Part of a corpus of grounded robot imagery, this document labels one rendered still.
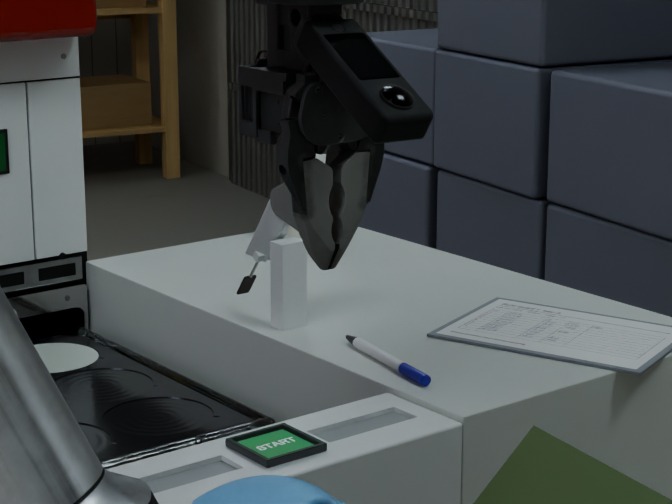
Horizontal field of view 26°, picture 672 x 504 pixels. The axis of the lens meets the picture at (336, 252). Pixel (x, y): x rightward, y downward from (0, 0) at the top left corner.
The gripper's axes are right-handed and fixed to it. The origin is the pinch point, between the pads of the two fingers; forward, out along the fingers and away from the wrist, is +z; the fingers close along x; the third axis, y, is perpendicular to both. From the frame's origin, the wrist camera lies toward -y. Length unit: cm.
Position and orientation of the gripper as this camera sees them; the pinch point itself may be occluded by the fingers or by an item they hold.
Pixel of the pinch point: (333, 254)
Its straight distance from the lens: 109.6
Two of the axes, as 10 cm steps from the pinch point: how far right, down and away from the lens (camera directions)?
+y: -6.2, -1.9, 7.6
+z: 0.0, 9.7, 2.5
